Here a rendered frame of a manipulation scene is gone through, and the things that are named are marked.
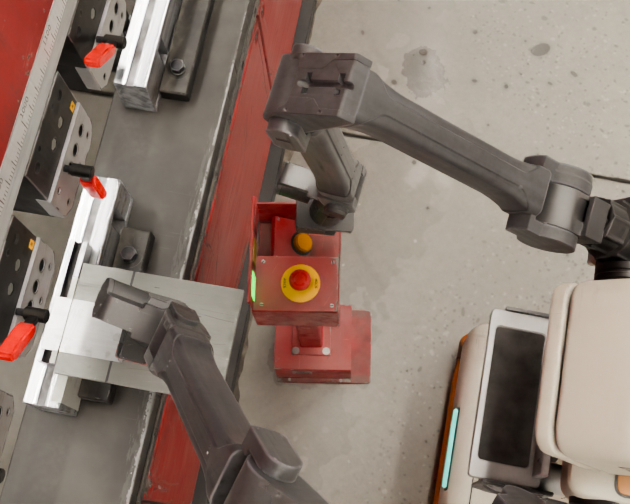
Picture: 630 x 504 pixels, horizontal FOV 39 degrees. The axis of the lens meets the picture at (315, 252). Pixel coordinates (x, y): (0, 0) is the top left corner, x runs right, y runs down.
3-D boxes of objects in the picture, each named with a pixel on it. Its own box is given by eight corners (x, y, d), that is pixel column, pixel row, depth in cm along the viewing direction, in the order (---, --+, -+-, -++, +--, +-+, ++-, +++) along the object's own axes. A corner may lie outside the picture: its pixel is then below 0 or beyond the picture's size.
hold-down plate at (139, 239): (113, 405, 147) (108, 402, 144) (81, 399, 147) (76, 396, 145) (155, 236, 156) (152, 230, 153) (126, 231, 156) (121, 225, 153)
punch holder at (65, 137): (68, 222, 125) (27, 176, 109) (11, 212, 126) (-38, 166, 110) (95, 127, 129) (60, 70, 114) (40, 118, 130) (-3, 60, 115)
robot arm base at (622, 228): (654, 279, 116) (662, 195, 119) (615, 259, 112) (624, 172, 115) (600, 286, 123) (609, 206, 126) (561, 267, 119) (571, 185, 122)
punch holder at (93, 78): (104, 96, 131) (70, 36, 115) (49, 88, 132) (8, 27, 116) (129, 9, 135) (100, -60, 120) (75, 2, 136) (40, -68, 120)
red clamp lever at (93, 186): (108, 202, 128) (89, 176, 119) (81, 198, 129) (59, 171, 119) (111, 191, 129) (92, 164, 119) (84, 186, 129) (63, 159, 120)
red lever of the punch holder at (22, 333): (15, 354, 105) (50, 306, 113) (-18, 348, 105) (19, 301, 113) (17, 365, 106) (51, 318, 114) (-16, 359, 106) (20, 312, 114)
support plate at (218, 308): (220, 404, 135) (219, 403, 134) (55, 373, 137) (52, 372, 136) (244, 291, 140) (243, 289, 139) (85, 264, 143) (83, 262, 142)
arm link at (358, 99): (312, 114, 92) (339, 26, 93) (250, 127, 103) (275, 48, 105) (588, 254, 114) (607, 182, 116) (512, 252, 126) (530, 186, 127)
